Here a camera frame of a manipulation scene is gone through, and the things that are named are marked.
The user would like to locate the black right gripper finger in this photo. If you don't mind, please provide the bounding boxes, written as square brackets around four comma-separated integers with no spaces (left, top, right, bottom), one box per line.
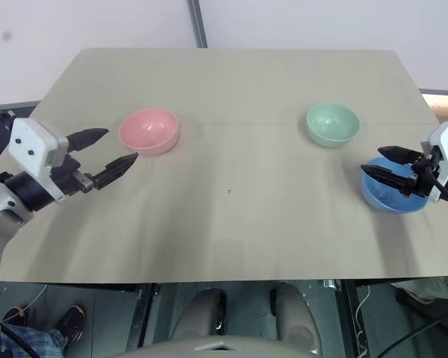
[377,145,423,166]
[360,163,414,195]

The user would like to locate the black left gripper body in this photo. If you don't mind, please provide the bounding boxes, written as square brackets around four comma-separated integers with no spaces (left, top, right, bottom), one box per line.
[50,148,98,197]

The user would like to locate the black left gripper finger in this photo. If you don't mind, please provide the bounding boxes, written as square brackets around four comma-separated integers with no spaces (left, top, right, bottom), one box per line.
[92,152,139,191]
[66,128,110,154]

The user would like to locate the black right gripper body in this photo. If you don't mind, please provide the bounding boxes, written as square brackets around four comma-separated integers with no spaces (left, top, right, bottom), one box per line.
[405,148,441,198]

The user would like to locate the blue bowl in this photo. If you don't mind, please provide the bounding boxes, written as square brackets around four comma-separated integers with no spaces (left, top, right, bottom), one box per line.
[360,156,430,214]

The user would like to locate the pink bowl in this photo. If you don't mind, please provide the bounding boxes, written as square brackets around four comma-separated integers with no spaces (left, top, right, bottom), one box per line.
[118,107,181,157]

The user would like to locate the light wooden side table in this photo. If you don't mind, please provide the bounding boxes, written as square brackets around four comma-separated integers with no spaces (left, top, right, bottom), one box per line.
[418,88,448,126]

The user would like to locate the green bowl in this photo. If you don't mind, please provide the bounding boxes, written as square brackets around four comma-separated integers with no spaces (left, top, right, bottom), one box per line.
[305,102,361,149]

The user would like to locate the grey cloth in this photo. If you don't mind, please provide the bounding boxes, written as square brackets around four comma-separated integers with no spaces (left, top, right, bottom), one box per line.
[391,274,448,304]

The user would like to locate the black metal table leg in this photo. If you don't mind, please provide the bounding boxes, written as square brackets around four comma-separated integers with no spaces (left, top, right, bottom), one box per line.
[340,279,369,358]
[128,282,161,342]

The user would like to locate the black sneaker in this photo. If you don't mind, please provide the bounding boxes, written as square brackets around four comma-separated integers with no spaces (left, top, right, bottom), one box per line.
[55,304,86,352]

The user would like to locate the grey robot right leg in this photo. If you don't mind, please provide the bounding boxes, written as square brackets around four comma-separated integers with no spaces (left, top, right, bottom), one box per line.
[270,282,324,357]

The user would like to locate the grey robot leg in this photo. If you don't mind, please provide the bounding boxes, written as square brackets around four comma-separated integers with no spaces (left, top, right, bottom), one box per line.
[270,282,324,357]
[170,287,227,348]

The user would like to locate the grey robot left leg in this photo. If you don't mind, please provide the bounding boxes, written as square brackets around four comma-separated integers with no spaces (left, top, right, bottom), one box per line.
[170,287,227,348]

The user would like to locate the blue plaid trouser leg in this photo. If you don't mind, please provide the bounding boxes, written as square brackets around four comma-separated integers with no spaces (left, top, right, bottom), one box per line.
[0,322,67,358]

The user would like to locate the grey robot torso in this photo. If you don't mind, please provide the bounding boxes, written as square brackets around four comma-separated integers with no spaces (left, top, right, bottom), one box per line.
[123,334,324,358]

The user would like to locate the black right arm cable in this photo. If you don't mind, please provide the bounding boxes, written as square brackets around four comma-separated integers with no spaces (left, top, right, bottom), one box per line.
[422,158,448,216]

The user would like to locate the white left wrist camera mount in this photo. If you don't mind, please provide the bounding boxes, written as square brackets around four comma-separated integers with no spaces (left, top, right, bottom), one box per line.
[7,118,69,204]

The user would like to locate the white floor cable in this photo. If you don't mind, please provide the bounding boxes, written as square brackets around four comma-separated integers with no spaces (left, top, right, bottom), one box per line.
[353,286,371,358]

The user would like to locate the black floor cable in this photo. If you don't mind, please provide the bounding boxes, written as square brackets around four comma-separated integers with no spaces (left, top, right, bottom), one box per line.
[379,308,448,358]

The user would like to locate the dark grey wall strip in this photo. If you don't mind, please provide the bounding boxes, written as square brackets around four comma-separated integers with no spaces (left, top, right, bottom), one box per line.
[187,0,209,49]

